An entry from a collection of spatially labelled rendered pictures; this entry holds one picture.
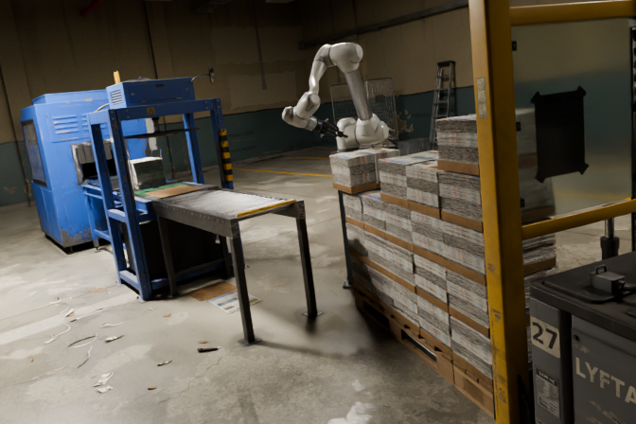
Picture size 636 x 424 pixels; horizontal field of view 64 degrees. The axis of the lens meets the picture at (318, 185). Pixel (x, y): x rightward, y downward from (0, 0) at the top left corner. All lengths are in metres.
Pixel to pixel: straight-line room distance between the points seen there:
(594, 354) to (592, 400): 0.15
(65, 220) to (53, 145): 0.87
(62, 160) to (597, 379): 5.77
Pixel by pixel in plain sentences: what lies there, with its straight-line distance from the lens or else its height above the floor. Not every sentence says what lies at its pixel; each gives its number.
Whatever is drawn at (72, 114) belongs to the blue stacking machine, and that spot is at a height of 1.60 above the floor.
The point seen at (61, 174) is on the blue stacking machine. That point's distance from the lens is 6.46.
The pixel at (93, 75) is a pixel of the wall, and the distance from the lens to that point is 11.93.
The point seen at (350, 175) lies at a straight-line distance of 3.13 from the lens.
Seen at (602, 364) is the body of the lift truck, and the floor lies 0.64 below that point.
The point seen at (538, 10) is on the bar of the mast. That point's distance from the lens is 1.84.
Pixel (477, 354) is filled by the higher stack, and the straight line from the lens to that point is 2.45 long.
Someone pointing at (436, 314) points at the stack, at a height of 0.33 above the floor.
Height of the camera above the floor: 1.44
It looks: 10 degrees down
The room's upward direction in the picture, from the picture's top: 7 degrees counter-clockwise
